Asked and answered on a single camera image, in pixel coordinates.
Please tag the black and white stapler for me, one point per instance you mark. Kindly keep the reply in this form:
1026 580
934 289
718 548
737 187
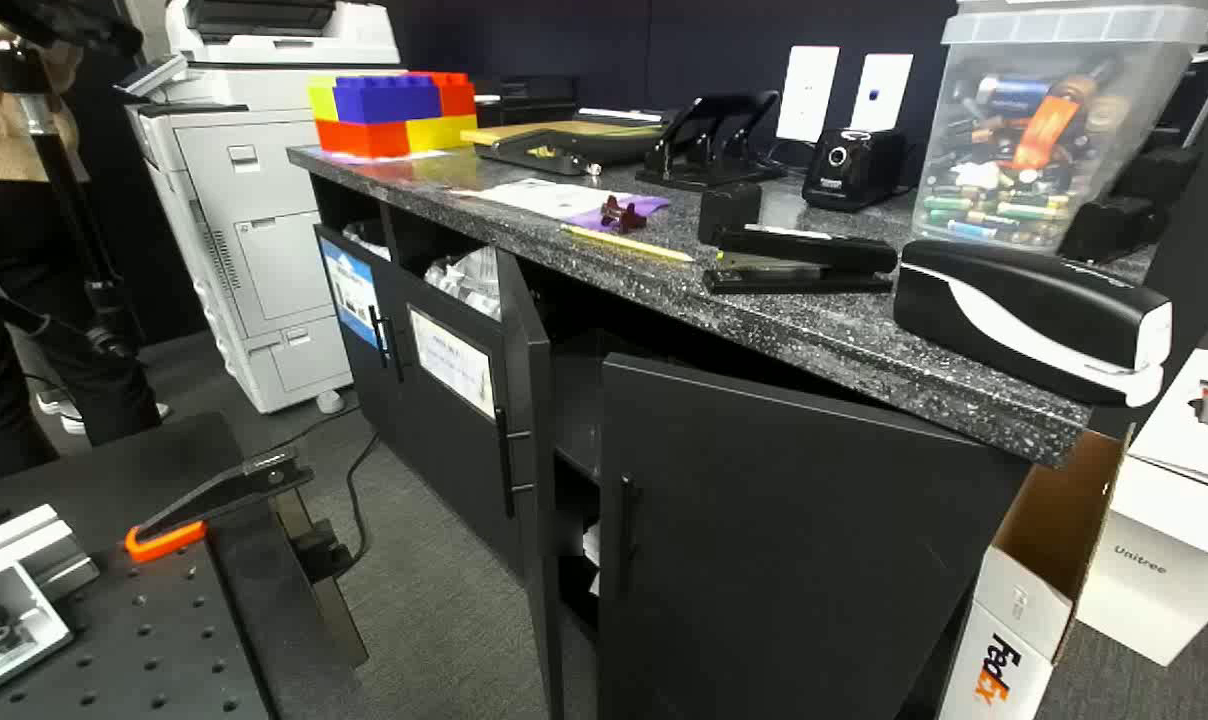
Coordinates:
1031 316

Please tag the black desk stapler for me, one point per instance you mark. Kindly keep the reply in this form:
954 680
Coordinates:
817 248

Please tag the yellow pencil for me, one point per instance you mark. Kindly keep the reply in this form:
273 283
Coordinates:
631 247

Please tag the small dark red object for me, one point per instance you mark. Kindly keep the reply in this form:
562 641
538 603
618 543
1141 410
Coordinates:
618 209

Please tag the white door label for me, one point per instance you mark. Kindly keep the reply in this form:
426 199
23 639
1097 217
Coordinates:
454 360

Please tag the purple sticky note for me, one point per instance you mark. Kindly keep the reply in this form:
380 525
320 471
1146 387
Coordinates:
644 209

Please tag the white crumpled plastic bag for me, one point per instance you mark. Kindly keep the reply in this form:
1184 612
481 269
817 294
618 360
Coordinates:
468 283

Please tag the black cabinet door with labels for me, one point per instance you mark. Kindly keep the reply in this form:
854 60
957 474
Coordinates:
467 454

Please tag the white paper sheet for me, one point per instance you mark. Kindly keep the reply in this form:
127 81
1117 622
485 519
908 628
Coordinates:
538 199

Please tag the small black box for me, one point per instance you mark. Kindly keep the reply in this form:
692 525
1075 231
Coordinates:
730 209

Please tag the black tray with yellow pad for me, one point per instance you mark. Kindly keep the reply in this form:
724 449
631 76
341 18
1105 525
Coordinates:
565 141

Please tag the blue door label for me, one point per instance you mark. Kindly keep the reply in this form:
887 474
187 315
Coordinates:
359 298

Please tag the wide black cabinet door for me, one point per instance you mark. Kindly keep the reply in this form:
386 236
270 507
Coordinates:
789 544

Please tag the black cabinet with granite top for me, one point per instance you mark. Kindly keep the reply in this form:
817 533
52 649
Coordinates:
868 332

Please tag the yellow toy building block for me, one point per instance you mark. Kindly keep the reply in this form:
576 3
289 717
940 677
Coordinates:
440 135

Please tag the red toy building block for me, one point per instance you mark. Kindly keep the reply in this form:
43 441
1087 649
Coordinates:
457 93

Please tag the black electric pencil sharpener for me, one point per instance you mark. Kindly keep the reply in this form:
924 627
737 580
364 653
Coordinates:
851 166

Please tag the orange toy building block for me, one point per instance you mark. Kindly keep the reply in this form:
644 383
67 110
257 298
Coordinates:
363 139

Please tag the blue toy building block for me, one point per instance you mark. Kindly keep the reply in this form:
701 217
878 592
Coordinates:
386 99

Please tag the white office printer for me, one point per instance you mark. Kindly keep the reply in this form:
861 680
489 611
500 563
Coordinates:
249 243

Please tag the yellow-green toy building block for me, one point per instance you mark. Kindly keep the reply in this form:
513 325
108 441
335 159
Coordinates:
320 102

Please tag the open FedEx cardboard box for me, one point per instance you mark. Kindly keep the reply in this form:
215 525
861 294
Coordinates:
1026 612

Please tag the clear plastic marker bin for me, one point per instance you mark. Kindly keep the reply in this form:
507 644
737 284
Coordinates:
1046 135

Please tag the black perforated breadboard table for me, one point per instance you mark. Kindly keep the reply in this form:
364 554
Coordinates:
148 641

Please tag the black tripod pole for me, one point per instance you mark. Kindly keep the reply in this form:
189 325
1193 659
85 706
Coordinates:
44 325

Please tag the white box with penguin print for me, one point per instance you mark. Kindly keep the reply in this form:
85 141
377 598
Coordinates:
1169 523

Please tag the plain white wall plate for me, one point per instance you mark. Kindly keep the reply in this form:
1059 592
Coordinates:
808 93

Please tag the white wall plate with hole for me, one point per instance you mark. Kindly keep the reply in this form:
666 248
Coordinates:
883 91

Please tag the silver metal camera mount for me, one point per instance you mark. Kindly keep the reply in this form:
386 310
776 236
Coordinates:
11 603

